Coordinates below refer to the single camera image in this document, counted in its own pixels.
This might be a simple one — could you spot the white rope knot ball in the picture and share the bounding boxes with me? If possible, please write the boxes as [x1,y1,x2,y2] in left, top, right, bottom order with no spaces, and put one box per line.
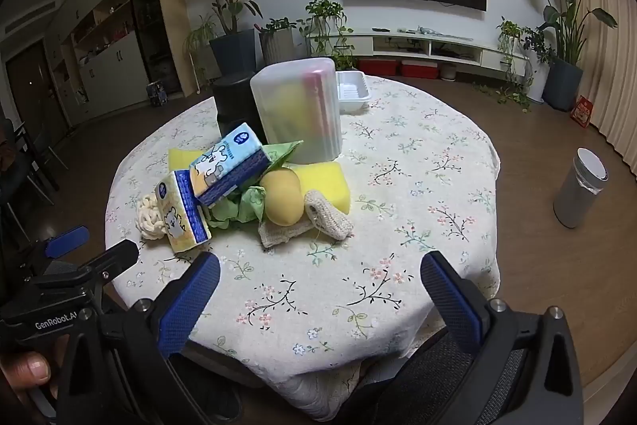
[137,194,167,241]

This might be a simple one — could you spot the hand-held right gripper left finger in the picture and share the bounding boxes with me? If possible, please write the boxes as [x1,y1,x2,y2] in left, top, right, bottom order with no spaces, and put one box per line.
[57,251,222,425]

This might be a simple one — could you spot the small green plant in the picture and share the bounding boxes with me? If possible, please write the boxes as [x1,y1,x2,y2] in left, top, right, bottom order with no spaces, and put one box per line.
[261,17,298,33]

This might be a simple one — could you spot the dark round planter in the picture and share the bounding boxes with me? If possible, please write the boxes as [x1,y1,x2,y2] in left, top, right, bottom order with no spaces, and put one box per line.
[542,57,584,112]

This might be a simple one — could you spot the yellow soft fruit toy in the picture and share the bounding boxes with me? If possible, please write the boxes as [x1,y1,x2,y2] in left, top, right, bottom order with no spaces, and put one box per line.
[260,167,303,227]

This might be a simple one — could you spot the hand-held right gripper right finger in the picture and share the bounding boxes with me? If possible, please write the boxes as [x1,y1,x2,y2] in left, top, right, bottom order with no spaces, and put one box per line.
[413,251,584,425]

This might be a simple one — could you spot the red storage box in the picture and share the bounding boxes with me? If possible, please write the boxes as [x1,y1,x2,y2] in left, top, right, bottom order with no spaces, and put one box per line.
[401,61,440,80]
[358,59,399,76]

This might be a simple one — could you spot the white television cabinet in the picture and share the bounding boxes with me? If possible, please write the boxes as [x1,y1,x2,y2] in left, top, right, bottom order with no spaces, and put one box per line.
[306,29,531,80]

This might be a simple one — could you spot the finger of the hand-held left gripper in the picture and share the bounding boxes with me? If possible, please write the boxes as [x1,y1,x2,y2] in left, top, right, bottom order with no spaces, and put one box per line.
[44,226,90,259]
[74,240,140,284]

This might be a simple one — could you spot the yellow sponge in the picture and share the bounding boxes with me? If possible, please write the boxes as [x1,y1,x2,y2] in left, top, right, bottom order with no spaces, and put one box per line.
[289,163,352,237]
[168,149,201,172]

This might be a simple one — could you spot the tall white planter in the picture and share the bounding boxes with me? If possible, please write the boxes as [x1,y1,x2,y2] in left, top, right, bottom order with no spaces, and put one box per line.
[522,51,548,102]

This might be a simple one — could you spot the translucent plastic storage box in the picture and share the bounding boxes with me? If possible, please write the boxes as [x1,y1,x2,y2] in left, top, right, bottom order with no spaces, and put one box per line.
[250,57,343,164]

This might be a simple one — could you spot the thin drooping plant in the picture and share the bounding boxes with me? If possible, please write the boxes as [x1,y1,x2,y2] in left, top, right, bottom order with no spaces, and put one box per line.
[183,14,220,82]

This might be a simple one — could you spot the white wall cabinet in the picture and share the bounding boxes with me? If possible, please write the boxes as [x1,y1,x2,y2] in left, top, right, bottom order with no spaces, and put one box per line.
[44,0,150,127]

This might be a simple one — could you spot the small bushy plants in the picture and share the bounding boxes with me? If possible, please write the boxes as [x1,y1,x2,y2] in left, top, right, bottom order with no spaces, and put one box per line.
[496,19,554,67]

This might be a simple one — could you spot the beige curtain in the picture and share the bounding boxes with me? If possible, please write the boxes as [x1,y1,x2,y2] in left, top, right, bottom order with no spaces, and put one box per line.
[567,0,637,181]

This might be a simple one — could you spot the green cloth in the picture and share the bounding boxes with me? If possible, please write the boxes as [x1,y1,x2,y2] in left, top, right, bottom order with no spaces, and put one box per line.
[205,140,304,227]

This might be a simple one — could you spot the dark glass display cabinet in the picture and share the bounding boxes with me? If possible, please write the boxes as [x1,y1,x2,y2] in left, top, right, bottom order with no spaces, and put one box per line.
[124,0,181,97]

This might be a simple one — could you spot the grey ribbed planter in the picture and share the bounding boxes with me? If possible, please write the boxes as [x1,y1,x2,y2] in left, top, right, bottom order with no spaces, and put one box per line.
[259,28,295,65]

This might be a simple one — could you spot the trailing vine leaves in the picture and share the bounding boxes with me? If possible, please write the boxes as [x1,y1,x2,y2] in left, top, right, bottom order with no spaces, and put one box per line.
[473,80,531,113]

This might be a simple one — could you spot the grey trash can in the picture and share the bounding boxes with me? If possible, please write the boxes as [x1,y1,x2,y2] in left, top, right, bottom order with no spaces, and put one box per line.
[554,147,609,229]

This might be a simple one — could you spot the trailing pothos plant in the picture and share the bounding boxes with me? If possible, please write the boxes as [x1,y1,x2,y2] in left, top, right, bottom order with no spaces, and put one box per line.
[297,0,357,70]

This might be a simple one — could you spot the beige loofah pad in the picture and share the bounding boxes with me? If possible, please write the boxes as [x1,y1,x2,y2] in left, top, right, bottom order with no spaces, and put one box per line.
[258,221,313,249]

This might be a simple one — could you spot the black cylinder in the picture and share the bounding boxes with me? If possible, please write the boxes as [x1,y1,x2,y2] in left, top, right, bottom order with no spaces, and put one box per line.
[213,74,262,142]

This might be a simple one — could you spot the blue bear print tissue pack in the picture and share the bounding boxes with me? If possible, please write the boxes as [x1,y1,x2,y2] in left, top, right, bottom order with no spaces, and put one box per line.
[189,122,272,207]
[154,170,212,254]

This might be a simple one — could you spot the dark wooden door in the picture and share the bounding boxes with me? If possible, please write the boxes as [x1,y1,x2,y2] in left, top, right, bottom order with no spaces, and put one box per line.
[5,41,69,133]

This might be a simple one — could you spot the large broad-leaf plant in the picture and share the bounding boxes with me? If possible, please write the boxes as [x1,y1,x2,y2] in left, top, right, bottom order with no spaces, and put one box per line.
[508,0,619,67]

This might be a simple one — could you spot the white plastic tray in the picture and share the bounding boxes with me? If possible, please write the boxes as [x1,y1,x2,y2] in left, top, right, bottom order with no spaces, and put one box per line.
[336,71,372,114]

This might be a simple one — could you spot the person's left hand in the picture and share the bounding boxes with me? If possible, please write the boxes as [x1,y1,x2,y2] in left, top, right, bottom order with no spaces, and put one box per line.
[0,350,61,399]

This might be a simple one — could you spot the floral tablecloth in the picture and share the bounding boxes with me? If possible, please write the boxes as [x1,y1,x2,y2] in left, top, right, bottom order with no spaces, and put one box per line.
[104,74,501,422]

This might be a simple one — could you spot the red gift bag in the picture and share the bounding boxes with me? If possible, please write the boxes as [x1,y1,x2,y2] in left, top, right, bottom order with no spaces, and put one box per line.
[570,95,595,128]

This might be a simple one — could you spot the black chair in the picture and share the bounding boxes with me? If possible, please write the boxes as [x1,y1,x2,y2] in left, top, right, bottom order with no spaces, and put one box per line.
[0,116,69,251]

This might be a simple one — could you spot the beige crochet piece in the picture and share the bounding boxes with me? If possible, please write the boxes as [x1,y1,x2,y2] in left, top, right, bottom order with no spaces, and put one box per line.
[303,189,352,241]

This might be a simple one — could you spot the dark blue square planter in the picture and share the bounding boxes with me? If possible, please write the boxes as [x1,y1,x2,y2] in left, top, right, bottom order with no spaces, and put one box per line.
[209,29,257,77]

